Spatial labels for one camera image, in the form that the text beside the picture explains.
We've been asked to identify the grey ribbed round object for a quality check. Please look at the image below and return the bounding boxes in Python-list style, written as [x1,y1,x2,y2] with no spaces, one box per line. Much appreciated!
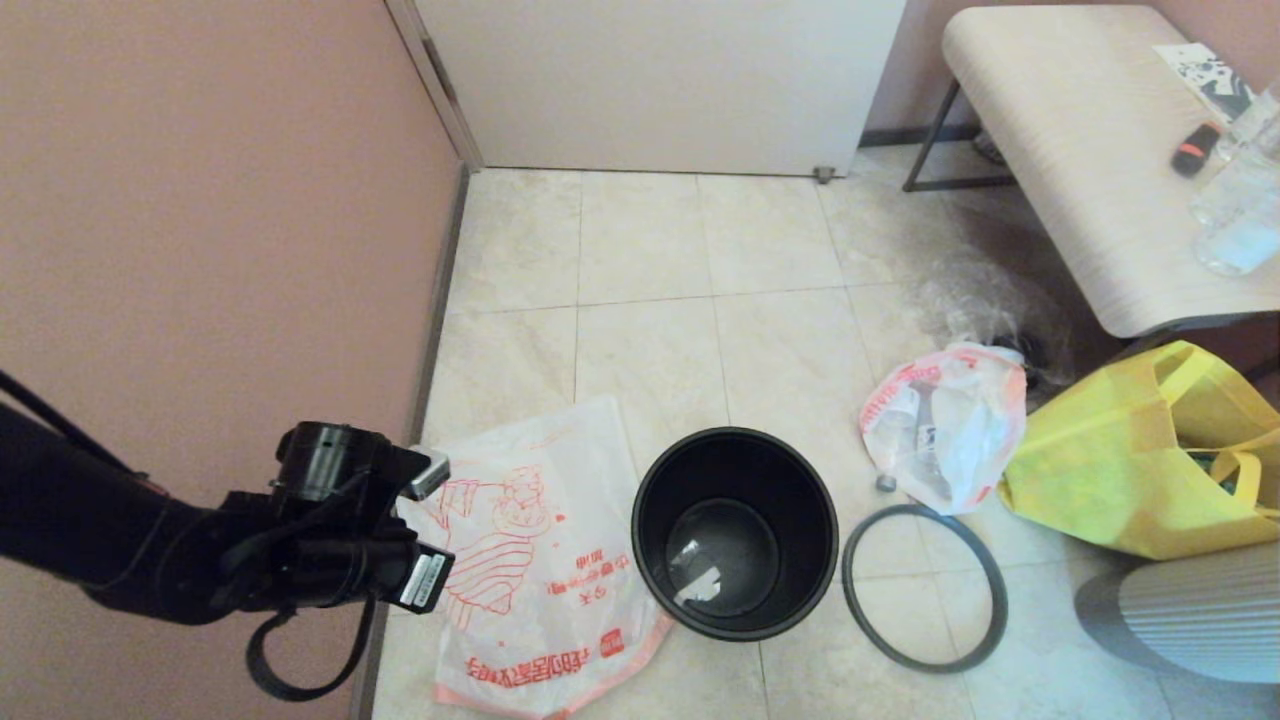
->
[1075,543,1280,686]

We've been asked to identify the bottle-filled white orange trash bag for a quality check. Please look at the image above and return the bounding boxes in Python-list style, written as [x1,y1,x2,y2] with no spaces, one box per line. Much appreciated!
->
[858,343,1029,516]

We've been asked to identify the grey door frame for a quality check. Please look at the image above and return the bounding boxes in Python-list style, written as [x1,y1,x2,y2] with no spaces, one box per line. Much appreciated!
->
[386,0,485,174]

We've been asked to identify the yellow fabric tote bag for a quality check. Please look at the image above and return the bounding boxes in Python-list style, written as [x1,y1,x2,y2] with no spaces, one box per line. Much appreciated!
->
[1000,341,1280,561]

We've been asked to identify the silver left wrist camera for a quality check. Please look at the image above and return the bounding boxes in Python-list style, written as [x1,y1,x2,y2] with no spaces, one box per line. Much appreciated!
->
[400,448,452,502]

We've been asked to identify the black metal table leg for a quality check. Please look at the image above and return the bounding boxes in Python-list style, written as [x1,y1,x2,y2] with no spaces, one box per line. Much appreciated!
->
[902,78,1016,193]

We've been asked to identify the white door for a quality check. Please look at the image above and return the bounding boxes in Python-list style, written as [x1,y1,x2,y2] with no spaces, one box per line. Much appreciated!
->
[413,0,909,178]

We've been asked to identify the light wood table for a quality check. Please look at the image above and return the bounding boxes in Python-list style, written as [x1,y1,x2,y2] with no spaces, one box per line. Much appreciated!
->
[941,5,1280,339]

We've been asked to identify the clear plastic water bottle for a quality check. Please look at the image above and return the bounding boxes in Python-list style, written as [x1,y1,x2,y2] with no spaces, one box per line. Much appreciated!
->
[1188,83,1280,224]
[1192,148,1280,278]

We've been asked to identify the black orange marker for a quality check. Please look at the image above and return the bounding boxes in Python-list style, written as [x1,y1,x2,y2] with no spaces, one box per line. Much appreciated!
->
[1171,122,1224,179]

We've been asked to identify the clear crumpled plastic bag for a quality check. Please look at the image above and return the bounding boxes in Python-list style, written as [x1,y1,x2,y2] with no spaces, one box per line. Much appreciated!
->
[918,262,1073,391]

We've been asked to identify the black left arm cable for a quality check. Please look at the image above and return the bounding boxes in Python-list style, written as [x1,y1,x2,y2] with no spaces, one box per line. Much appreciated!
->
[0,370,376,701]

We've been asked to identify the grey bin retaining ring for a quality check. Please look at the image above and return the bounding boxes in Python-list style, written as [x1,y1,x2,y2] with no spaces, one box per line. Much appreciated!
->
[842,504,1009,674]

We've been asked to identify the black round trash bin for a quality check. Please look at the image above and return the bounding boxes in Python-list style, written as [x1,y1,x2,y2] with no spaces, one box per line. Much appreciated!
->
[631,427,841,642]

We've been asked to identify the black white printed booklet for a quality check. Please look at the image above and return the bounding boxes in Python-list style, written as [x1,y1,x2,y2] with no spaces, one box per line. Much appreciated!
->
[1152,42,1257,124]

